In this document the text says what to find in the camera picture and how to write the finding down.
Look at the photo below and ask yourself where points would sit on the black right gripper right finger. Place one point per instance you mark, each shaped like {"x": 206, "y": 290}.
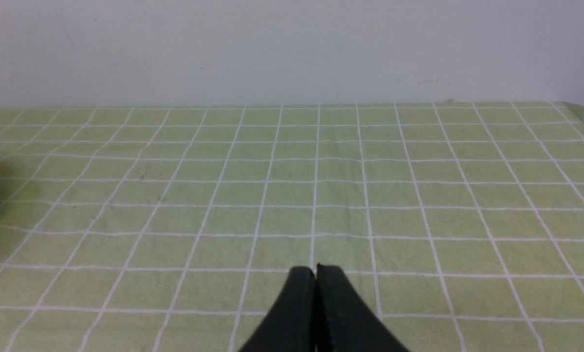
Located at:
{"x": 344, "y": 323}

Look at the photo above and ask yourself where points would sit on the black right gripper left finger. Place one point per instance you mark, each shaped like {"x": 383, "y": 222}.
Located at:
{"x": 287, "y": 326}

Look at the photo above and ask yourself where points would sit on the green checkered tablecloth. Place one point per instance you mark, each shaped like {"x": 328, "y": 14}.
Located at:
{"x": 461, "y": 225}

